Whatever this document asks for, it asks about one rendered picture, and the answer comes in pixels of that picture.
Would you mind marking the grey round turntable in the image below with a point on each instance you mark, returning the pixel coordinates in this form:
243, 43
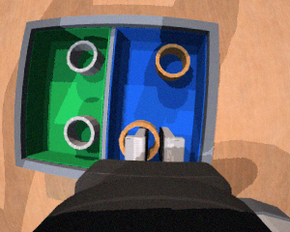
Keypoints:
271, 215

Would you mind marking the grey metal sleeve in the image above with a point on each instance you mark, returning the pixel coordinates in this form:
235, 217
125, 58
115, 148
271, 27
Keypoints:
71, 136
75, 52

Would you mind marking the green and blue divided bin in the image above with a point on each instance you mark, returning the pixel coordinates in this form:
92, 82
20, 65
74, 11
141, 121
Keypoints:
48, 93

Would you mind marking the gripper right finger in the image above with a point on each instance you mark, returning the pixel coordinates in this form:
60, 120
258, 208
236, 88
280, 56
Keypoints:
173, 148

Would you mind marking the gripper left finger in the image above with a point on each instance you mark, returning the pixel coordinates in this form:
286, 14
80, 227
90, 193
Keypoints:
136, 146

